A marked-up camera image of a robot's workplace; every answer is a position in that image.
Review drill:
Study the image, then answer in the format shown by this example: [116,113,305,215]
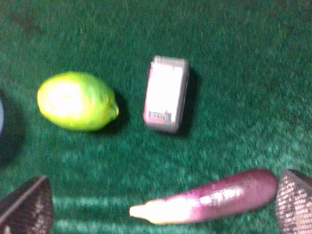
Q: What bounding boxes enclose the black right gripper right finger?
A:
[275,169,312,234]

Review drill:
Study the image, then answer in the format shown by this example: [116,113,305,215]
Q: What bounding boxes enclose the green yellow lemon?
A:
[37,71,119,132]

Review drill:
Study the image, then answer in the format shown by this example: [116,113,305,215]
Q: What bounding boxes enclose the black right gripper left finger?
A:
[0,175,54,234]

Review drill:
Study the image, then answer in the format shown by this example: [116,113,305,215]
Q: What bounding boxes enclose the light blue bowl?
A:
[0,95,4,134]

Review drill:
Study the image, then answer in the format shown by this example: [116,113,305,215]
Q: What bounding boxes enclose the green velvet table cloth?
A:
[0,0,312,234]

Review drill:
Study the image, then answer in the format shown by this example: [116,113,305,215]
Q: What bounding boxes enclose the purple white eggplant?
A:
[129,169,278,225]

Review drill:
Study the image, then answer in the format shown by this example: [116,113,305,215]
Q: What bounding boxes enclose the small black labelled box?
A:
[143,56,190,134]

